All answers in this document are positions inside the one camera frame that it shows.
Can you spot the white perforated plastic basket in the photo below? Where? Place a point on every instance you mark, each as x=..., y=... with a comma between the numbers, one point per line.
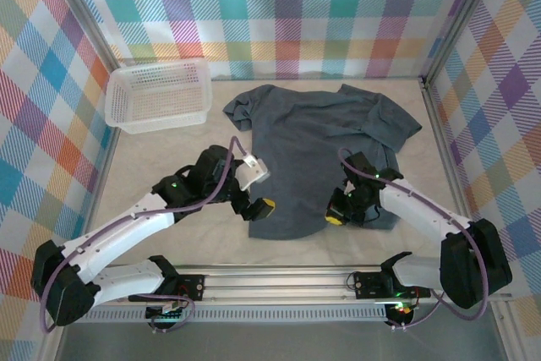
x=156, y=94

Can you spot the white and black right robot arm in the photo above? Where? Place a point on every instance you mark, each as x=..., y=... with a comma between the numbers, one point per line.
x=422, y=209

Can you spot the aluminium frame floor bar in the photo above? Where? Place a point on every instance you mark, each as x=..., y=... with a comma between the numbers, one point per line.
x=107, y=158
x=448, y=158

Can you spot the gray t-shirt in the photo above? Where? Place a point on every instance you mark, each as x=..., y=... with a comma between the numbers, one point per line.
x=304, y=145

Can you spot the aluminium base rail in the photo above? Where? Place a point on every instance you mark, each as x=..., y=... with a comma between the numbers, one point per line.
x=274, y=282

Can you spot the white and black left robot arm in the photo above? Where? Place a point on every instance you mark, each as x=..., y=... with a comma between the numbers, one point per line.
x=127, y=230

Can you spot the aluminium frame post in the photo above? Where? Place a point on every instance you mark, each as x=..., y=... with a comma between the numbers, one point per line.
x=84, y=10
x=460, y=14

